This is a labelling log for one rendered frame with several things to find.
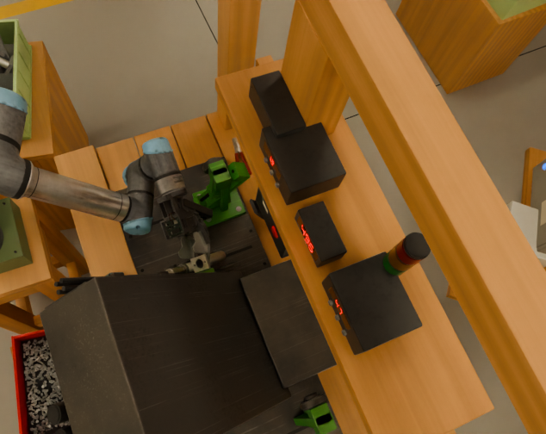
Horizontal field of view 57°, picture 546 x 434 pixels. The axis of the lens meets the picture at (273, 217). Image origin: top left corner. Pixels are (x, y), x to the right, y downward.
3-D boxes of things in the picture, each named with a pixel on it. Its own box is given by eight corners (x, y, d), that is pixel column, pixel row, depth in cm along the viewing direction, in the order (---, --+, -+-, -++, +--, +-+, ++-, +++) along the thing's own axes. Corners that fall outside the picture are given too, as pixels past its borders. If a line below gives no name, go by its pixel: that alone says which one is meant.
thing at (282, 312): (269, 392, 157) (282, 389, 126) (232, 301, 166) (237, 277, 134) (321, 368, 162) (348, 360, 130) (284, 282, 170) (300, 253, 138)
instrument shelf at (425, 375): (380, 462, 98) (386, 464, 94) (214, 87, 123) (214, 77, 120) (486, 408, 104) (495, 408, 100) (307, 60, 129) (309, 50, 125)
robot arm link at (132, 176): (117, 197, 144) (137, 185, 136) (120, 162, 148) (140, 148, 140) (142, 204, 149) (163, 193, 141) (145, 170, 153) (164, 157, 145)
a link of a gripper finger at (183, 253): (179, 272, 138) (170, 239, 137) (194, 267, 143) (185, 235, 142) (188, 271, 136) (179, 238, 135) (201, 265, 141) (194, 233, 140)
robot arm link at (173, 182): (167, 181, 143) (188, 171, 139) (173, 196, 143) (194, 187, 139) (149, 184, 137) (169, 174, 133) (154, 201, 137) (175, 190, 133)
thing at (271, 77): (273, 151, 112) (276, 135, 106) (247, 96, 116) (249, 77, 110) (301, 141, 114) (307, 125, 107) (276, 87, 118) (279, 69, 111)
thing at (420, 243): (403, 269, 92) (412, 263, 88) (390, 244, 93) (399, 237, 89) (426, 259, 93) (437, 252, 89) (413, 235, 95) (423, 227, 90)
